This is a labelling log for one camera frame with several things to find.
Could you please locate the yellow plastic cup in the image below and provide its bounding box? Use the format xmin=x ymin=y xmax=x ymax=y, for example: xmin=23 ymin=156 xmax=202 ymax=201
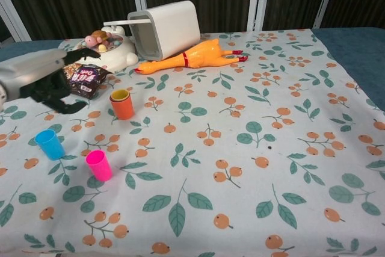
xmin=109 ymin=88 xmax=130 ymax=103

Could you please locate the pink plastic cup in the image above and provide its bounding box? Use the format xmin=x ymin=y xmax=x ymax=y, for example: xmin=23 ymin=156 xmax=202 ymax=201
xmin=85 ymin=149 xmax=114 ymax=183

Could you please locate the light blue plastic cup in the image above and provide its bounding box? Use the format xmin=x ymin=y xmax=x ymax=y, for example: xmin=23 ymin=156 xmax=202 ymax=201
xmin=34 ymin=129 xmax=66 ymax=161

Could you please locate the large orange plastic cup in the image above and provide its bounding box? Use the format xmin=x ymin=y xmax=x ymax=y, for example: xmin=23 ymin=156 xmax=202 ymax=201
xmin=109 ymin=94 xmax=135 ymax=120

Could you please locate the floral print tablecloth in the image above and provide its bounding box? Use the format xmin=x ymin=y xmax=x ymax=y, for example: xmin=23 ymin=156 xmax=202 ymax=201
xmin=0 ymin=29 xmax=385 ymax=257

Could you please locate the yellow rubber chicken toy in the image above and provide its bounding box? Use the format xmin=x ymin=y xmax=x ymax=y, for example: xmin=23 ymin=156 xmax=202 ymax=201
xmin=134 ymin=39 xmax=250 ymax=75

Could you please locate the white swing-lid trash bin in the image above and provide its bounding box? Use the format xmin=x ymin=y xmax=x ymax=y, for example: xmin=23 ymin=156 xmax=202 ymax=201
xmin=103 ymin=0 xmax=202 ymax=61

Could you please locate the white cat fishing toy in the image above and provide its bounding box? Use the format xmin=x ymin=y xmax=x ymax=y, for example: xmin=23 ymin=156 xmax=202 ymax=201
xmin=60 ymin=25 xmax=139 ymax=73

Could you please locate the dark snack bag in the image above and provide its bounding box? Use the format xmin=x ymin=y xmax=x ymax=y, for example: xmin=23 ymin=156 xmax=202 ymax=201
xmin=61 ymin=63 xmax=109 ymax=100

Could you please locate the blue table cover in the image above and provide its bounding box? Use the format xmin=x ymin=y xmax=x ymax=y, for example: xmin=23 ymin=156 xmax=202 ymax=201
xmin=0 ymin=26 xmax=385 ymax=113

